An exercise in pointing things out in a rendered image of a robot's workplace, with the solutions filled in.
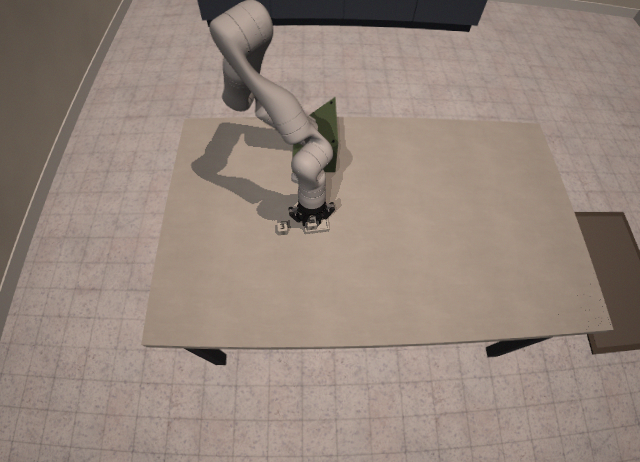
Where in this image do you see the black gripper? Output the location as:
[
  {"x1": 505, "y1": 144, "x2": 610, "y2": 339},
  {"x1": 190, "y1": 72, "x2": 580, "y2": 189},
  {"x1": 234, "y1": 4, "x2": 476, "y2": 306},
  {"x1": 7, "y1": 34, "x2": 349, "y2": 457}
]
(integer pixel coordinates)
[{"x1": 289, "y1": 200, "x2": 335, "y2": 228}]

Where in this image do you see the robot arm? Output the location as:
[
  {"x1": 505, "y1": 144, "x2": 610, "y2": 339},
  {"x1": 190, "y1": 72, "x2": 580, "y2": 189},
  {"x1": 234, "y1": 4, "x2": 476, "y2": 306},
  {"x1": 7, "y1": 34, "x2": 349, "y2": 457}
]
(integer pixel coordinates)
[{"x1": 209, "y1": 0, "x2": 333, "y2": 209}]

